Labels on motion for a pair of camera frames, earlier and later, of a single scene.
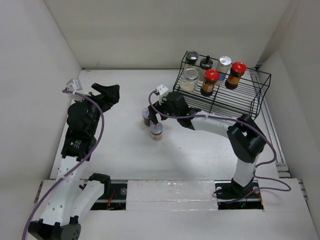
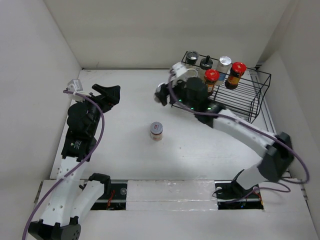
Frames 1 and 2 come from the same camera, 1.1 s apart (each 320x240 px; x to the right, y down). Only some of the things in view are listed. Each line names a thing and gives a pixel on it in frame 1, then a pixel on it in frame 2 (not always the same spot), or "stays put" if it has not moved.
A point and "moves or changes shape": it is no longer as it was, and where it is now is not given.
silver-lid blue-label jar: [223, 66] stays put
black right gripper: [152, 115] → [178, 83]
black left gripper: [109, 97] stays put
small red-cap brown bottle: [211, 77] stays put
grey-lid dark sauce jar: [145, 115] moves or changes shape
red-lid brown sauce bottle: [237, 70] stays put
